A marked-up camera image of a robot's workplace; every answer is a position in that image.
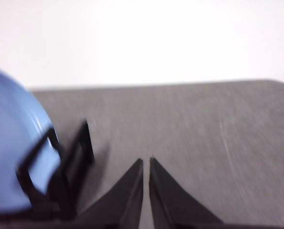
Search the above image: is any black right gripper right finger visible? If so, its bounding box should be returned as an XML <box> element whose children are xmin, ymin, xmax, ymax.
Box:
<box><xmin>148</xmin><ymin>156</ymin><xmax>225</xmax><ymax>229</ymax></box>

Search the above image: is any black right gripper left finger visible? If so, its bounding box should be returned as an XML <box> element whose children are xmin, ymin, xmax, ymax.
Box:
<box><xmin>76</xmin><ymin>158</ymin><xmax>144</xmax><ymax>229</ymax></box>

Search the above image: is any blue round plate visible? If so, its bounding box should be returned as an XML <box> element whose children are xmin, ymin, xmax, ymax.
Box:
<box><xmin>0</xmin><ymin>65</ymin><xmax>61</xmax><ymax>215</ymax></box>

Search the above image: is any black plastic dish rack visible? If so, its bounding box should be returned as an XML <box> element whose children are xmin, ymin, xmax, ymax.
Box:
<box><xmin>16</xmin><ymin>118</ymin><xmax>96</xmax><ymax>221</ymax></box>

